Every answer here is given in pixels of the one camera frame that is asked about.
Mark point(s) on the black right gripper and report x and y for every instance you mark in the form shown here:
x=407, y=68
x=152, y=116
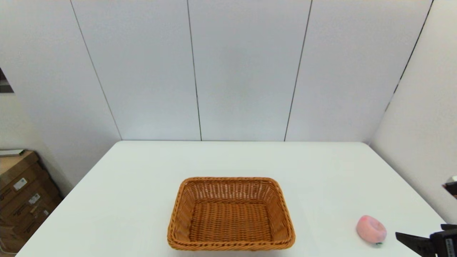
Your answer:
x=446, y=244

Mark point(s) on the pink peach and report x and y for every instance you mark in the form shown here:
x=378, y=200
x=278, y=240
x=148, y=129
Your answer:
x=371, y=230

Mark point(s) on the orange wicker basket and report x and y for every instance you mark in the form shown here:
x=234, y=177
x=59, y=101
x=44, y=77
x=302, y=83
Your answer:
x=230, y=217

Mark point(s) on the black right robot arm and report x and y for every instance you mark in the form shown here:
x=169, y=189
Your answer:
x=451, y=188

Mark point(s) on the brown cardboard box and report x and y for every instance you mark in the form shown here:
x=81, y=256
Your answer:
x=35, y=223
x=14, y=167
x=43, y=194
x=9, y=244

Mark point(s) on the flat white grey board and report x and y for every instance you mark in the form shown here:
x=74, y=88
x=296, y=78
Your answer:
x=10, y=152

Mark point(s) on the dark background shelf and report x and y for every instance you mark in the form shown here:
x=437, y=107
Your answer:
x=4, y=84

